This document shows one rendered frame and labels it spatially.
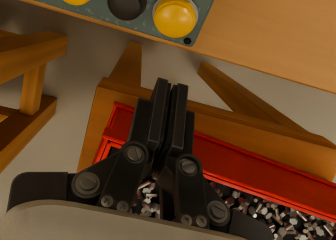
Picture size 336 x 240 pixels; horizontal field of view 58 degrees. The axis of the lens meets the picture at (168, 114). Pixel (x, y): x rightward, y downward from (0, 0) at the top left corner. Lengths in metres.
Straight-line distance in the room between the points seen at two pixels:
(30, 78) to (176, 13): 0.81
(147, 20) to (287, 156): 0.28
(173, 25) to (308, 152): 0.29
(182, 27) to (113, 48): 0.95
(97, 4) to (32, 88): 0.78
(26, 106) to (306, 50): 0.86
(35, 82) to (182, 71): 0.53
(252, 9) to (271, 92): 1.04
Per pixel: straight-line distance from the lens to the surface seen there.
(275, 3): 0.27
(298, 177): 0.41
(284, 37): 0.28
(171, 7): 0.21
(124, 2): 0.21
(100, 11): 0.24
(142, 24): 0.23
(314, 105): 1.39
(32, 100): 1.00
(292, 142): 0.43
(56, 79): 1.22
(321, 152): 0.45
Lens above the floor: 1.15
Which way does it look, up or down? 72 degrees down
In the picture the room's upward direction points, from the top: 166 degrees clockwise
